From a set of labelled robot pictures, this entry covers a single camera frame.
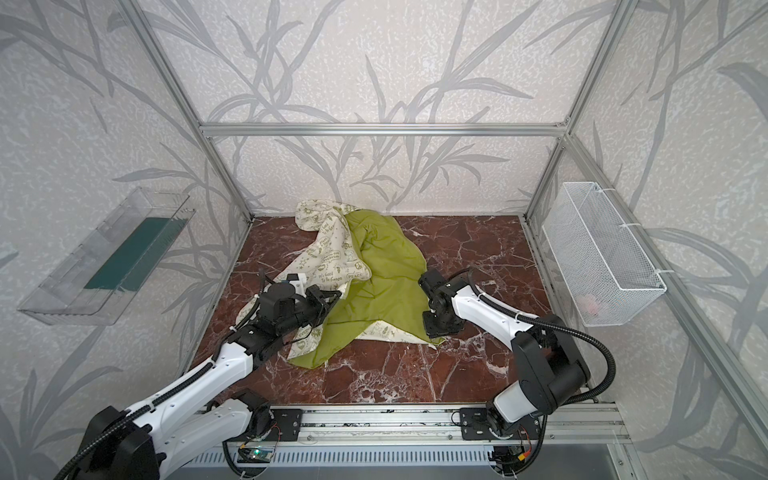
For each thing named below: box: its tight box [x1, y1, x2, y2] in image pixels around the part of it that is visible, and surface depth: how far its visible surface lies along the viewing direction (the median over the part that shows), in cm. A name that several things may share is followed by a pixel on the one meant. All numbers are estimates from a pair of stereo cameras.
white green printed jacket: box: [280, 199, 444, 366], surface depth 100 cm
